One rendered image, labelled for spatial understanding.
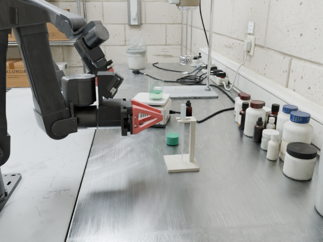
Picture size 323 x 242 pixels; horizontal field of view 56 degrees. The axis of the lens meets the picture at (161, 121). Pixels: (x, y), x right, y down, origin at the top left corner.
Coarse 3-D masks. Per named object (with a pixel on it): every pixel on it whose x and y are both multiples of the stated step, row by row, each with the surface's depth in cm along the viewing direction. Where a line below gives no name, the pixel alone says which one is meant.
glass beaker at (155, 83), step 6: (150, 78) 104; (156, 78) 105; (162, 78) 104; (150, 84) 101; (156, 84) 101; (162, 84) 102; (150, 90) 102; (156, 90) 101; (162, 90) 103; (150, 96) 103; (156, 96) 102; (162, 96) 104
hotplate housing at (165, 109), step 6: (168, 102) 109; (156, 108) 102; (162, 108) 101; (168, 108) 107; (144, 114) 103; (162, 114) 102; (168, 114) 108; (150, 120) 103; (156, 126) 104; (162, 126) 103
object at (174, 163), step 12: (180, 120) 74; (192, 120) 74; (192, 132) 76; (192, 144) 77; (168, 156) 82; (180, 156) 82; (192, 156) 78; (168, 168) 76; (180, 168) 76; (192, 168) 76
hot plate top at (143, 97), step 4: (136, 96) 109; (140, 96) 109; (144, 96) 109; (148, 96) 109; (164, 96) 109; (168, 96) 109; (140, 100) 103; (144, 100) 103; (148, 100) 103; (160, 100) 103; (164, 100) 103; (148, 104) 102; (152, 104) 102; (156, 104) 101; (160, 104) 101; (164, 104) 102
